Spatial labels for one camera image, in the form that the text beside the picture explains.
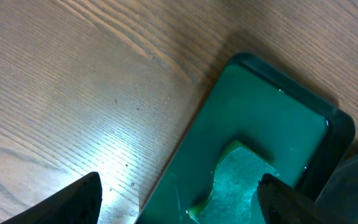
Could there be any black round tray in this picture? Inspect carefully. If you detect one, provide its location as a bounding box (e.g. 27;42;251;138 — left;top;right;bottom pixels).
316;155;358;223

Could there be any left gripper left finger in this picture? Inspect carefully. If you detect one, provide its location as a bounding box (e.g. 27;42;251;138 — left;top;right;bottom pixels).
1;172;103;224

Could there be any green wavy sponge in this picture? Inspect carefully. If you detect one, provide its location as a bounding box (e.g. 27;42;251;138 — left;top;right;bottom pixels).
186;141;279;223

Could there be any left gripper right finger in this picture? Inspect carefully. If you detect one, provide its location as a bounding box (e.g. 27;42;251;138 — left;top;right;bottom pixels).
257;173;347;224

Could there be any black rectangular tray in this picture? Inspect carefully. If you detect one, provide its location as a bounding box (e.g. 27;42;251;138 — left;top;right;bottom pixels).
137;53;356;223

